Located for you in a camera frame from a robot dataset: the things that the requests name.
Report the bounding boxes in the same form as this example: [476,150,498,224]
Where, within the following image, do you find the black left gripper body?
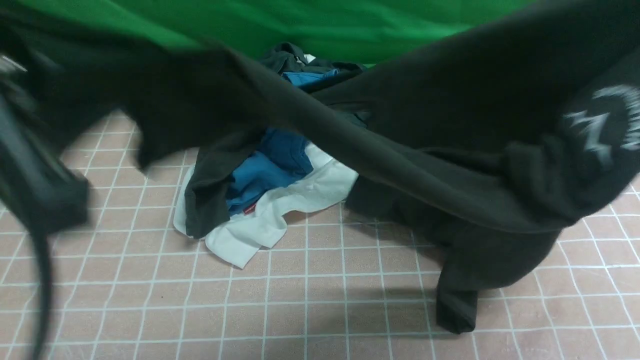
[0,77,90,236]

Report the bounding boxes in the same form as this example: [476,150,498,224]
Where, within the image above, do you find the white shirt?
[173,139,358,268]

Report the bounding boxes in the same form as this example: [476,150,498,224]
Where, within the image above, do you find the blue shirt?
[225,70,341,217]

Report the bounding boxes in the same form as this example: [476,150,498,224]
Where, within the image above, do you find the dark teal gray shirt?
[258,42,367,93]

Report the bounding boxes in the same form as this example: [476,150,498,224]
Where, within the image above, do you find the dark gray long-sleeved shirt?
[1,0,639,340]

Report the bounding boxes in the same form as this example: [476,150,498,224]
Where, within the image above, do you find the green backdrop cloth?
[21,0,529,64]

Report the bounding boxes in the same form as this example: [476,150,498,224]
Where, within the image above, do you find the pink checkered tablecloth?
[0,112,640,360]

